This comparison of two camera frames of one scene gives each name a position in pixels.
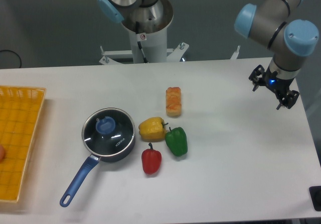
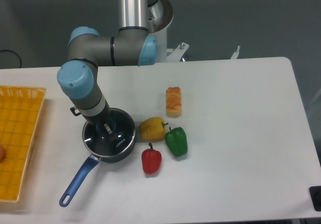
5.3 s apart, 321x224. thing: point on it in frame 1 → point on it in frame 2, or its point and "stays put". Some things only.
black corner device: (315, 192) stays put
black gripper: (280, 86) → (103, 122)
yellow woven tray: (20, 110) stays put
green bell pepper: (176, 141) stays put
